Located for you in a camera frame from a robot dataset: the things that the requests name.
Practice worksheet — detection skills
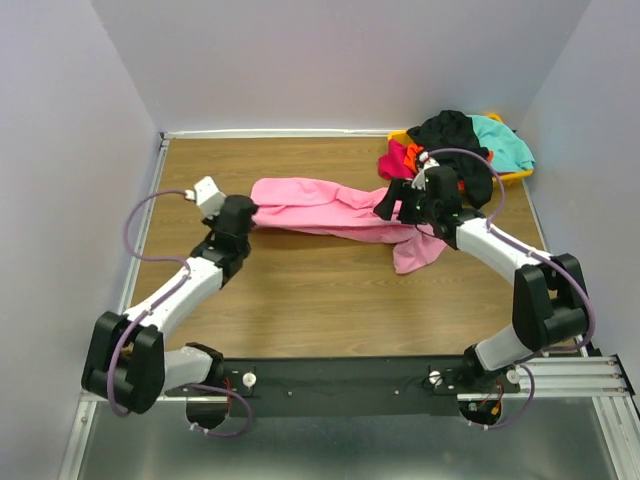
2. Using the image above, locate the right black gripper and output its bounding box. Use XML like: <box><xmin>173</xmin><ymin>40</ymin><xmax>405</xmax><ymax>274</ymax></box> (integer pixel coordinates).
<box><xmin>372</xmin><ymin>176</ymin><xmax>438</xmax><ymax>225</ymax></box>

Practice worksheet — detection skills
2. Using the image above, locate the pink t shirt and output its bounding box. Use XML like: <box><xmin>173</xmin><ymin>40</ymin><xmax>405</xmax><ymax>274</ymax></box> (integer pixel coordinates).
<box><xmin>250</xmin><ymin>178</ymin><xmax>447</xmax><ymax>275</ymax></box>

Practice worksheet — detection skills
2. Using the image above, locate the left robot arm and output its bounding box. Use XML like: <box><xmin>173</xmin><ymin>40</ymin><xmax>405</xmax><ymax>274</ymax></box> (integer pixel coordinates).
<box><xmin>81</xmin><ymin>195</ymin><xmax>258</xmax><ymax>417</ymax></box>

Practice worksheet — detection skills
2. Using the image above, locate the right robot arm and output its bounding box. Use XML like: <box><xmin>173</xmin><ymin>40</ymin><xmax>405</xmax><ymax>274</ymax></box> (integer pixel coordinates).
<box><xmin>374</xmin><ymin>166</ymin><xmax>593</xmax><ymax>392</ymax></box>

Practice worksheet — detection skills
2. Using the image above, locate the magenta t shirt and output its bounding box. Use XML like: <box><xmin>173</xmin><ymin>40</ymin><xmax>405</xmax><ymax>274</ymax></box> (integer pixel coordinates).
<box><xmin>377</xmin><ymin>139</ymin><xmax>415</xmax><ymax>180</ymax></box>

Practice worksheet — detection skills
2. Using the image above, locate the orange t shirt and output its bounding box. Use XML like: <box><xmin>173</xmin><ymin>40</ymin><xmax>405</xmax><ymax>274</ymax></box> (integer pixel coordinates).
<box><xmin>404</xmin><ymin>144</ymin><xmax>493</xmax><ymax>195</ymax></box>

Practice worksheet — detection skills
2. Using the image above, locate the yellow plastic bin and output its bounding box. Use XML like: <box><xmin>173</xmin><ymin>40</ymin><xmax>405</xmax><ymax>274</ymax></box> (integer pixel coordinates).
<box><xmin>387</xmin><ymin>113</ymin><xmax>534</xmax><ymax>185</ymax></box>

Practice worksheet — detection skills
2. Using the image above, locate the black t shirt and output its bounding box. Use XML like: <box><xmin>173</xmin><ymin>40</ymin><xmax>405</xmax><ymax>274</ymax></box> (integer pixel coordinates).
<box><xmin>407</xmin><ymin>109</ymin><xmax>495</xmax><ymax>210</ymax></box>

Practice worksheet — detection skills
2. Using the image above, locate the teal t shirt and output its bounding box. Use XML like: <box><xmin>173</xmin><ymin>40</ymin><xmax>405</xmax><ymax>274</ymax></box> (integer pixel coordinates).
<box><xmin>469</xmin><ymin>115</ymin><xmax>536</xmax><ymax>174</ymax></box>

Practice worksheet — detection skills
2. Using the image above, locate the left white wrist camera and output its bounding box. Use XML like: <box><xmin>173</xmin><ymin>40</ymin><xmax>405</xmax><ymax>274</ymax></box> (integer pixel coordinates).
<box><xmin>194</xmin><ymin>176</ymin><xmax>226</xmax><ymax>217</ymax></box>

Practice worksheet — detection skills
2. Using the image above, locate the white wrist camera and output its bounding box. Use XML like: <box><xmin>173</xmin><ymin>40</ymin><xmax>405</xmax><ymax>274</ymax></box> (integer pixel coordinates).
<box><xmin>194</xmin><ymin>176</ymin><xmax>226</xmax><ymax>217</ymax></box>
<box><xmin>411</xmin><ymin>151</ymin><xmax>440</xmax><ymax>190</ymax></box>

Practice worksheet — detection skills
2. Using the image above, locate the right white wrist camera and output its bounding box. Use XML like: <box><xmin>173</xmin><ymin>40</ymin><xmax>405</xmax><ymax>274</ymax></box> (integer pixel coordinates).
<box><xmin>411</xmin><ymin>151</ymin><xmax>440</xmax><ymax>190</ymax></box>

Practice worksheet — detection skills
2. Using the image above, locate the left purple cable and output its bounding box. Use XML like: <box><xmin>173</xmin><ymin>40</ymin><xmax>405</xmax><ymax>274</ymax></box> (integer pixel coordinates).
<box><xmin>107</xmin><ymin>189</ymin><xmax>254</xmax><ymax>439</ymax></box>

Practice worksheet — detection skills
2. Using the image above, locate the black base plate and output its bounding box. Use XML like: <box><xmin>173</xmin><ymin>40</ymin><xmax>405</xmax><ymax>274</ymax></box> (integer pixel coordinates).
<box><xmin>164</xmin><ymin>355</ymin><xmax>521</xmax><ymax>419</ymax></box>

